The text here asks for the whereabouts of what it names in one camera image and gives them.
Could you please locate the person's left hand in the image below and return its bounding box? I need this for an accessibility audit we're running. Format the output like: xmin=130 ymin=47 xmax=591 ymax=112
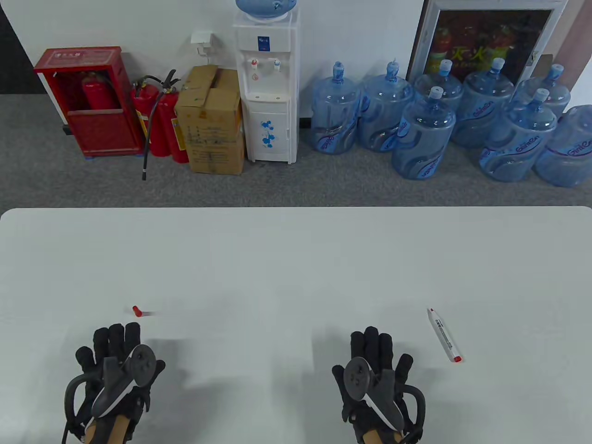
xmin=75 ymin=322 xmax=166 ymax=433

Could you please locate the person's right hand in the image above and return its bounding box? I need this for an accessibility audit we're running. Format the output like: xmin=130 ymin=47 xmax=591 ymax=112
xmin=332 ymin=327 xmax=424 ymax=444

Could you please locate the white marker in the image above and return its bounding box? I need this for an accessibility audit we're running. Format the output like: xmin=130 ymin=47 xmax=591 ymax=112
xmin=427 ymin=308 xmax=463 ymax=364

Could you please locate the person's right forearm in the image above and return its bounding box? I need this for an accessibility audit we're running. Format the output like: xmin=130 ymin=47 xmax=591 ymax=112
xmin=363 ymin=428 xmax=403 ymax=444

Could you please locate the person's left forearm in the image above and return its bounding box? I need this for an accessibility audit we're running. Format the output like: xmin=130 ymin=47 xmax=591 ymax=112
xmin=85 ymin=413 xmax=132 ymax=444

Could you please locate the red fire extinguisher cabinet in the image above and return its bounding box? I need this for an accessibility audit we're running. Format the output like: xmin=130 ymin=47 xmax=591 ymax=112
xmin=33 ymin=46 xmax=145 ymax=159

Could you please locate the group of blue water jugs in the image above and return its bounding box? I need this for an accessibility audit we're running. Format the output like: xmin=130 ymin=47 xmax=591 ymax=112
xmin=310 ymin=58 xmax=592 ymax=188

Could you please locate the red fire extinguisher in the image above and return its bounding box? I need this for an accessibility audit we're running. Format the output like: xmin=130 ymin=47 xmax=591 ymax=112
xmin=131 ymin=75 xmax=181 ymax=182
xmin=155 ymin=69 xmax=190 ymax=164
xmin=82 ymin=72 xmax=116 ymax=111

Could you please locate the brown cardboard box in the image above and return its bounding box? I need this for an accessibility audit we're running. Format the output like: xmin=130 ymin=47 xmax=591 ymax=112
xmin=174 ymin=65 xmax=246 ymax=175

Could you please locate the white water dispenser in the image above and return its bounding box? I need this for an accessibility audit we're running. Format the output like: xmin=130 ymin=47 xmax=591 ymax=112
xmin=233 ymin=8 xmax=301 ymax=165

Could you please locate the white framed fire cabinet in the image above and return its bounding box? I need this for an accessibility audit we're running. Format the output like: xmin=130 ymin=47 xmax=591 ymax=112
xmin=407 ymin=0 xmax=568 ymax=88

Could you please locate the inverted blue dispenser bottle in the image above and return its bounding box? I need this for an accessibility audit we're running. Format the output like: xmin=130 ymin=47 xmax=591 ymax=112
xmin=235 ymin=0 xmax=298 ymax=20

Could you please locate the light brown door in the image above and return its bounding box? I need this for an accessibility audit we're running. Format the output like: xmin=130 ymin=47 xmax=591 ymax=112
xmin=553 ymin=0 xmax=592 ymax=93

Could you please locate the white wall socket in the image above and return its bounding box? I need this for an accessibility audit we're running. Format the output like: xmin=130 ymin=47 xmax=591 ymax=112
xmin=191 ymin=31 xmax=213 ymax=57

